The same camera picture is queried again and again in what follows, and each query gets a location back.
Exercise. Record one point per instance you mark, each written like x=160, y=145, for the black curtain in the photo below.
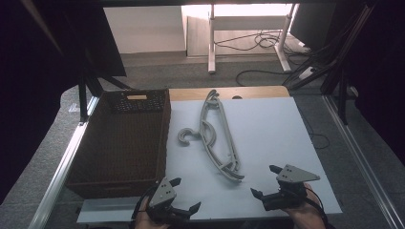
x=382, y=79
x=28, y=95

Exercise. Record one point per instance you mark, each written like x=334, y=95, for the person's right hand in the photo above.
x=305, y=218

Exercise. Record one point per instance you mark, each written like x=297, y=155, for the person's left hand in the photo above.
x=144, y=222

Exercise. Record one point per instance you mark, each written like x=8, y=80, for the white cabinet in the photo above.
x=143, y=28

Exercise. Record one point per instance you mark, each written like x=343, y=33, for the wooden table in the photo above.
x=254, y=92

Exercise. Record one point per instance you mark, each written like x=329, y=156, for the aluminium rail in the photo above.
x=356, y=152
x=60, y=171

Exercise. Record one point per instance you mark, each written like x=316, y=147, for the black metal stand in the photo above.
x=342, y=95
x=82, y=95

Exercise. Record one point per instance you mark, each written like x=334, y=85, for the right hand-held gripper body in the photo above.
x=294, y=174

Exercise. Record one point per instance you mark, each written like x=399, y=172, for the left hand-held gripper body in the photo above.
x=162, y=193

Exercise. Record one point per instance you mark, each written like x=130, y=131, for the brown wicker basket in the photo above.
x=127, y=149

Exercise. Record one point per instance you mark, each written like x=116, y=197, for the white work board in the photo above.
x=270, y=127

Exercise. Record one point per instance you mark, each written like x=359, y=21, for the white power strip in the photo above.
x=306, y=73

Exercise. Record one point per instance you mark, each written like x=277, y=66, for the white desk frame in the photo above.
x=211, y=47

